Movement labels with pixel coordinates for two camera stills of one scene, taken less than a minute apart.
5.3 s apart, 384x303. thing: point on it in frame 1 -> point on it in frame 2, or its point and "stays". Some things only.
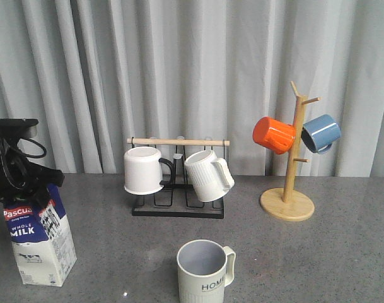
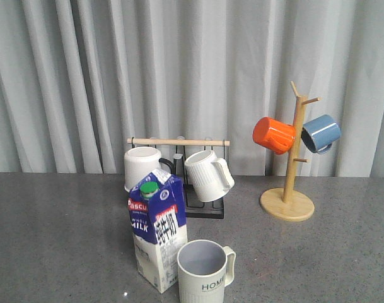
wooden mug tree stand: x=286 y=204 stays
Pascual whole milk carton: x=42 y=241 -> x=157 y=212
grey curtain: x=94 y=73 stays
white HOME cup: x=204 y=269 stays
